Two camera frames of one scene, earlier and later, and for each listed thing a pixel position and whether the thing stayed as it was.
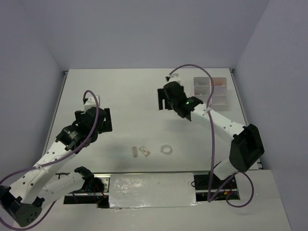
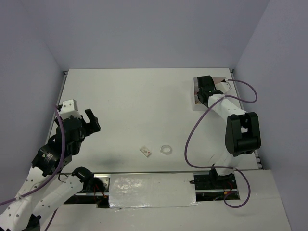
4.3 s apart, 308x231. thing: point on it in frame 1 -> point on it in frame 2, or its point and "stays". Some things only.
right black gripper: (162, 95) -> (213, 83)
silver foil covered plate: (167, 189) stays
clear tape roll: (166, 149) stays
